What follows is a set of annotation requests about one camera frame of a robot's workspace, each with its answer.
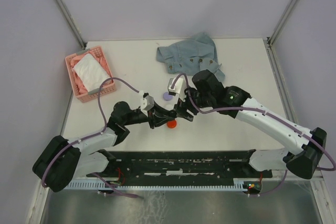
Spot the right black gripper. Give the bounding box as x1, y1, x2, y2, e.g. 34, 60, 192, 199
173, 84, 214, 122

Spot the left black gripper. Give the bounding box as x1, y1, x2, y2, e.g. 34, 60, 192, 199
123, 101, 175, 129

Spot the purple earbud case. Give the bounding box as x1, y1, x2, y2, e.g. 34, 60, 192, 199
162, 92, 173, 101

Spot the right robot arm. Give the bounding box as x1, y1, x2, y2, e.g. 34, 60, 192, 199
167, 70, 327, 179

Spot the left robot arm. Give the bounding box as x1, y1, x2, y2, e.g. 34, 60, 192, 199
32, 101, 176, 193

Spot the blue denim jacket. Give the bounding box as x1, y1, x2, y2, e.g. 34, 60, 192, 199
156, 33, 225, 82

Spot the white folded cloth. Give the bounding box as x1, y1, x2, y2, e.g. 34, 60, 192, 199
72, 53, 112, 91

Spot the pink plastic basket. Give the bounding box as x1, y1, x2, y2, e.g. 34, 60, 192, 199
65, 46, 113, 103

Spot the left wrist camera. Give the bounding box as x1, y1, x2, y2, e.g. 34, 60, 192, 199
139, 90, 155, 113

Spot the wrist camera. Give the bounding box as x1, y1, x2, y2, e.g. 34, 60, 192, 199
139, 90, 155, 113
167, 78, 187, 101

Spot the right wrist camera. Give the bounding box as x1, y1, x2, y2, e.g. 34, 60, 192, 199
167, 78, 187, 101

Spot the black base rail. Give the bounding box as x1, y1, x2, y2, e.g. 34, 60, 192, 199
99, 151, 272, 186

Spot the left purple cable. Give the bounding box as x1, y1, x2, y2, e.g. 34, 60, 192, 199
41, 77, 144, 188

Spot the purple cable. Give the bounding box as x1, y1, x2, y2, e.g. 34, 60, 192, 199
170, 73, 336, 172
41, 77, 144, 188

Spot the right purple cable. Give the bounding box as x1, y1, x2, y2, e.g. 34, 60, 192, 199
170, 73, 336, 172

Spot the left aluminium frame post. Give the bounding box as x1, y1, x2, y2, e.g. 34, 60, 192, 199
54, 0, 87, 49

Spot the aluminium frame post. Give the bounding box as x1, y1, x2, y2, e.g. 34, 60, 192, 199
54, 0, 87, 49
267, 0, 300, 47

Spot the right aluminium frame post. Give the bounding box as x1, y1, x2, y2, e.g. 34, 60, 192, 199
267, 0, 300, 47

